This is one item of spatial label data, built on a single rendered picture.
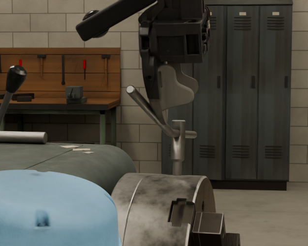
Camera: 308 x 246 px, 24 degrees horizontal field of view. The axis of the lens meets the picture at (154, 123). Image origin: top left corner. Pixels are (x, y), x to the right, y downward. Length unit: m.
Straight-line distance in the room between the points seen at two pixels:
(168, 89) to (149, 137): 6.81
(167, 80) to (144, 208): 0.20
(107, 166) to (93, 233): 0.68
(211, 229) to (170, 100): 0.19
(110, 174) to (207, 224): 0.23
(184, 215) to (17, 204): 0.52
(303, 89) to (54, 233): 7.20
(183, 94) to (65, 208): 0.45
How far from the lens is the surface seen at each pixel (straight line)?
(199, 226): 1.01
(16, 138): 1.34
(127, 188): 1.05
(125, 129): 7.77
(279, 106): 7.13
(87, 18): 0.93
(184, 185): 1.05
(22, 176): 0.58
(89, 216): 0.51
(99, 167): 1.15
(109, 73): 7.70
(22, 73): 1.20
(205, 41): 0.93
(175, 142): 1.10
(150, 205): 1.01
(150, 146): 7.75
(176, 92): 0.93
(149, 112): 0.96
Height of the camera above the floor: 1.43
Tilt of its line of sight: 6 degrees down
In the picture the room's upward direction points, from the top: straight up
